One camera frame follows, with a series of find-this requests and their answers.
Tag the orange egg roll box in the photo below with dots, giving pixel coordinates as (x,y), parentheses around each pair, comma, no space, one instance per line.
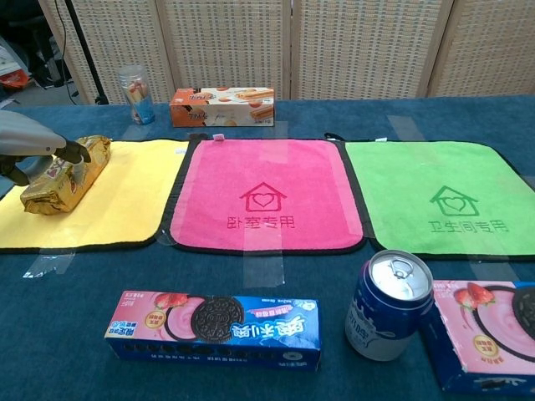
(221,108)

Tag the wicker folding screen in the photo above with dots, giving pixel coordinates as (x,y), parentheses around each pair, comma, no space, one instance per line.
(251,46)

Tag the blue drink can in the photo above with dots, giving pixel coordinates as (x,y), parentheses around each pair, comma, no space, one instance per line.
(384,317)

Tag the blue table carpet cover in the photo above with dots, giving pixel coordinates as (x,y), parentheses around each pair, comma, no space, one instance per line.
(83,313)

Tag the green cloth with house print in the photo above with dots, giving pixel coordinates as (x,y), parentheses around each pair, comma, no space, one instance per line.
(418,175)

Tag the pink cloth with house print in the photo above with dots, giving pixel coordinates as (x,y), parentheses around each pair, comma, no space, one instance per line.
(267,167)

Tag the clear tape strip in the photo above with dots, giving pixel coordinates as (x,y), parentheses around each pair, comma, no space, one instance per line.
(403,127)
(134,131)
(278,130)
(50,264)
(263,269)

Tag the yellow cloth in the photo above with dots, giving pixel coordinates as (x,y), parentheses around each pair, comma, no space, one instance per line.
(125,196)

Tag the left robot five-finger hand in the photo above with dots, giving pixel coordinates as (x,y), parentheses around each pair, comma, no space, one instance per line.
(25,133)

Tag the clear plastic snack cup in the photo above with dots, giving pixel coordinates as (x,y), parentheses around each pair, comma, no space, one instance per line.
(137,100)

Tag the wide Oreo strawberry box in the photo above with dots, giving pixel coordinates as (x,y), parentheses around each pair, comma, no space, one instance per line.
(480,334)

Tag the gold snack packet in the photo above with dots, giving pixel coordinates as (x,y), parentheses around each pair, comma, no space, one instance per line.
(54,188)

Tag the black tripod stand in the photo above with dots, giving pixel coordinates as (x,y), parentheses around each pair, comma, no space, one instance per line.
(85,54)

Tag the slim Oreo strawberry box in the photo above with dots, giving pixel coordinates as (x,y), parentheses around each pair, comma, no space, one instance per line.
(209,334)

